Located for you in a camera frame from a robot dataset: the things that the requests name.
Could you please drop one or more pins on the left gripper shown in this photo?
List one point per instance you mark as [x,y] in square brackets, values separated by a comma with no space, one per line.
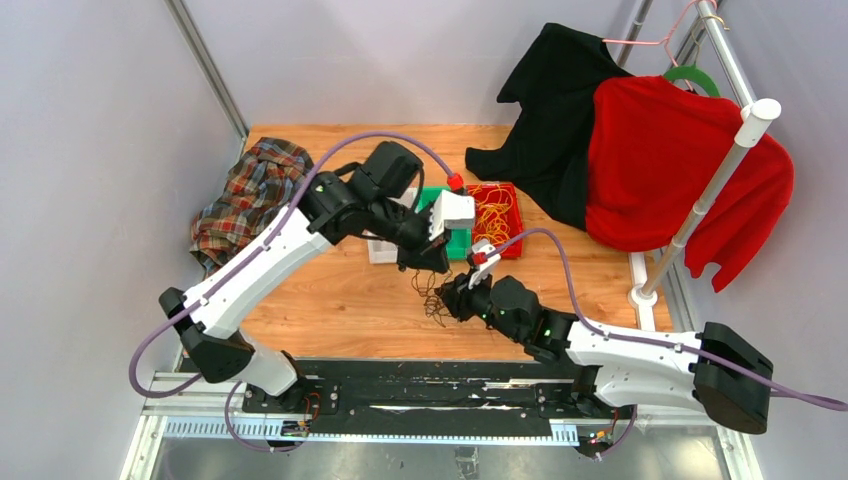
[426,254]

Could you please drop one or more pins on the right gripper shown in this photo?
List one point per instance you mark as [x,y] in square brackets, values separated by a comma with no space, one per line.
[457,295]

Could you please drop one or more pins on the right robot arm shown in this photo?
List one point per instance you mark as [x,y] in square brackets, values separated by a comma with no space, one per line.
[706,371]

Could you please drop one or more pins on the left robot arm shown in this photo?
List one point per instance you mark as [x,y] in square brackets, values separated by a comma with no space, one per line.
[327,206]

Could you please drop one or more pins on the white plastic bin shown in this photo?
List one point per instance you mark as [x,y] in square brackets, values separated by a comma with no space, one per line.
[383,252]

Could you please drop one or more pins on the green plastic bin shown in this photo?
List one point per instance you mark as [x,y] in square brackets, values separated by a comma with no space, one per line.
[461,240]

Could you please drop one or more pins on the red plastic bin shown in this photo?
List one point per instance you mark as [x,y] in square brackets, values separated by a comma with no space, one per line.
[498,217]

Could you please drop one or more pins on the plaid shirt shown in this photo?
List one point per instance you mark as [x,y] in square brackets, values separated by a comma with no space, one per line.
[263,180]

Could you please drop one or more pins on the black t-shirt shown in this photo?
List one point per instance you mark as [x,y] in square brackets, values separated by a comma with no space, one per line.
[545,155]

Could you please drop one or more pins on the red t-shirt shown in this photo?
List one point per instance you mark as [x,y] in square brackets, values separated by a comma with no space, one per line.
[653,150]

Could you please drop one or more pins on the green hanger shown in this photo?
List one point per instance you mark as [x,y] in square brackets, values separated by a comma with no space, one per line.
[694,75]

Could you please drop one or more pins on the pink hanger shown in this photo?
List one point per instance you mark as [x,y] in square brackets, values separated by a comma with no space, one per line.
[692,21]

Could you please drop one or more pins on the white clothes rack pole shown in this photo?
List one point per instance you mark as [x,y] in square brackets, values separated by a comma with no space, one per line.
[757,118]

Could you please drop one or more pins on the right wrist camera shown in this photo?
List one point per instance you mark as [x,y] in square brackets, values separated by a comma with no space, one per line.
[482,259]

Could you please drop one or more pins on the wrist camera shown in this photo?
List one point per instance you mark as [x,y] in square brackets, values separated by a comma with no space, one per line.
[482,259]
[451,211]

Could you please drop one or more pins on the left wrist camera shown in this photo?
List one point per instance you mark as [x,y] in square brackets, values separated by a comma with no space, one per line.
[451,211]

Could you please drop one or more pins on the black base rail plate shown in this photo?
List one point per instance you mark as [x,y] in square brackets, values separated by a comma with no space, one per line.
[415,401]

